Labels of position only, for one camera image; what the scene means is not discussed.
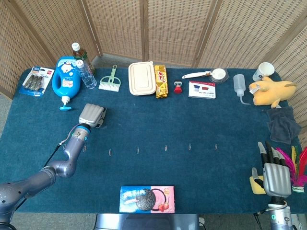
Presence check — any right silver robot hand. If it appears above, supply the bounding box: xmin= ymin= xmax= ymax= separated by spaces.
xmin=251 ymin=141 xmax=292 ymax=198

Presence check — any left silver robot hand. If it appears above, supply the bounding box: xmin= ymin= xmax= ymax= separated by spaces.
xmin=78 ymin=103 xmax=107 ymax=128

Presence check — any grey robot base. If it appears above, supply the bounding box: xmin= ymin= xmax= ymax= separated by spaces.
xmin=93 ymin=213 xmax=204 ymax=230

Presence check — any colourful feather shuttlecock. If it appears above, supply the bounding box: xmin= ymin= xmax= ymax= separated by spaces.
xmin=275 ymin=145 xmax=307 ymax=193

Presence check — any yellow sponge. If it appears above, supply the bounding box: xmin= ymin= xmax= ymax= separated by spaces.
xmin=249 ymin=176 xmax=267 ymax=194

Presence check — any green dustpan brush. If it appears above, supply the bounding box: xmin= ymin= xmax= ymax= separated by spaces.
xmin=98 ymin=64 xmax=122 ymax=92

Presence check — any clear plastic water bottle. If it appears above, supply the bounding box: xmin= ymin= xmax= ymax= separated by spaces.
xmin=75 ymin=59 xmax=97 ymax=89

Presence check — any blue detergent pump bottle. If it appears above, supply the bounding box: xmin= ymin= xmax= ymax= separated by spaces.
xmin=52 ymin=56 xmax=82 ymax=111

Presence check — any dark grey cloth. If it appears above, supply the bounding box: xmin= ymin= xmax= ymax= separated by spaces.
xmin=266 ymin=106 xmax=302 ymax=145

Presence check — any beige lidded lunch box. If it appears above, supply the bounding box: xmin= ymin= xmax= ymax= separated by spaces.
xmin=128 ymin=61 xmax=157 ymax=96

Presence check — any dark tea bottle white cap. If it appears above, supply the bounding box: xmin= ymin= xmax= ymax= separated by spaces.
xmin=71 ymin=42 xmax=96 ymax=74

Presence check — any blue table mat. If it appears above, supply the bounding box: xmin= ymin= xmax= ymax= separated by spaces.
xmin=0 ymin=68 xmax=307 ymax=214

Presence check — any yellow snack package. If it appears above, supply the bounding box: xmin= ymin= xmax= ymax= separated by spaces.
xmin=153 ymin=65 xmax=168 ymax=99

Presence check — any yellow plush toy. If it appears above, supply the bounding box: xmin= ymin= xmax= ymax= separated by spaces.
xmin=248 ymin=76 xmax=298 ymax=109

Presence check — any blue pink cookie box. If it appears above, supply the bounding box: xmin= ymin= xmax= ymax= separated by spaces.
xmin=119 ymin=185 xmax=175 ymax=213

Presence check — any translucent squeeze wash bottle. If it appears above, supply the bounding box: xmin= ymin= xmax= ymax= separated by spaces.
xmin=233 ymin=74 xmax=251 ymax=105

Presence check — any white paper cup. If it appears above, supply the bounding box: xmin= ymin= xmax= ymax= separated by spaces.
xmin=252 ymin=62 xmax=275 ymax=82

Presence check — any white box blue red print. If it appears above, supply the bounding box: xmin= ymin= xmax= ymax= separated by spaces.
xmin=188 ymin=80 xmax=216 ymax=99

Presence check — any wicker folding screen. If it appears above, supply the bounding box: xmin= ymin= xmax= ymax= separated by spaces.
xmin=0 ymin=0 xmax=307 ymax=150

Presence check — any round clear container white lid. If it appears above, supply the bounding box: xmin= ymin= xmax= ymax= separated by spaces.
xmin=208 ymin=68 xmax=230 ymax=84

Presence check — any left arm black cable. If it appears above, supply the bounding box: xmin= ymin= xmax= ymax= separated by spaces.
xmin=44 ymin=124 xmax=81 ymax=168

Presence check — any white handled tool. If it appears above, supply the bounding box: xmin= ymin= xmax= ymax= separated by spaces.
xmin=181 ymin=70 xmax=213 ymax=80

